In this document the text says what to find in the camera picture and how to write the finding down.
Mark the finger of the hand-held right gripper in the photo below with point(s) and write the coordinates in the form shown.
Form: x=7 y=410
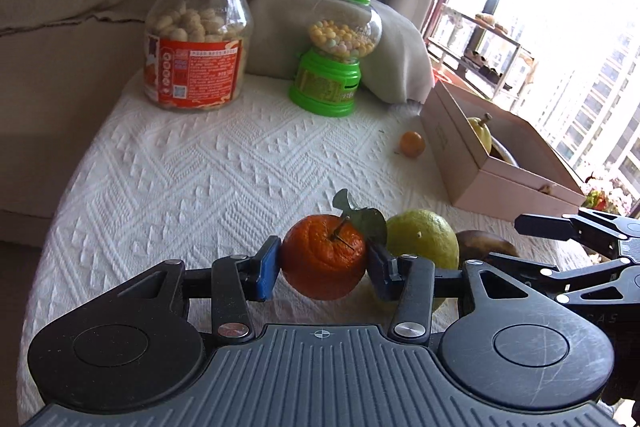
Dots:
x=590 y=279
x=545 y=227

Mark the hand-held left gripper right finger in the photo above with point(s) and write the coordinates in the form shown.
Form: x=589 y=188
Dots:
x=380 y=272

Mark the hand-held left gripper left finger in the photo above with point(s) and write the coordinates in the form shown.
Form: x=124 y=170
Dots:
x=267 y=267

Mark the mandarin with leaf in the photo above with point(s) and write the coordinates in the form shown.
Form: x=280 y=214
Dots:
x=320 y=262

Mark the small brown banana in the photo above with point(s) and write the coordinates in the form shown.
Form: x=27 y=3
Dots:
x=485 y=244

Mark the pink cardboard box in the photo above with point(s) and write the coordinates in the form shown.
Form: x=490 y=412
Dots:
x=465 y=167

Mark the yellow-green lemon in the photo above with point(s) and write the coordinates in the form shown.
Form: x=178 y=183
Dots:
x=425 y=237

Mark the flowering plant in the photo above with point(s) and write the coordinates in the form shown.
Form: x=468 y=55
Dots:
x=600 y=197

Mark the yellow pear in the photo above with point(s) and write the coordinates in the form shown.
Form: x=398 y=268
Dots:
x=477 y=132

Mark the white textured tablecloth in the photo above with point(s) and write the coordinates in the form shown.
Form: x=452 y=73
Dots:
x=175 y=187

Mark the leafless mandarin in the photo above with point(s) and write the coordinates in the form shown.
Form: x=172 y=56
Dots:
x=412 y=145

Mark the balcony rack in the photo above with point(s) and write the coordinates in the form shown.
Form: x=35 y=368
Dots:
x=480 y=57

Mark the green candy dispenser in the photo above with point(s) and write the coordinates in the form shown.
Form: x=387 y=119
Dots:
x=325 y=82

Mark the peanut jar with gold lid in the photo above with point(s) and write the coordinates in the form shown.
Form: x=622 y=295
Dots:
x=200 y=57

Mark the white pillow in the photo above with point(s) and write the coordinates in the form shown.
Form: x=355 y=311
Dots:
x=400 y=47

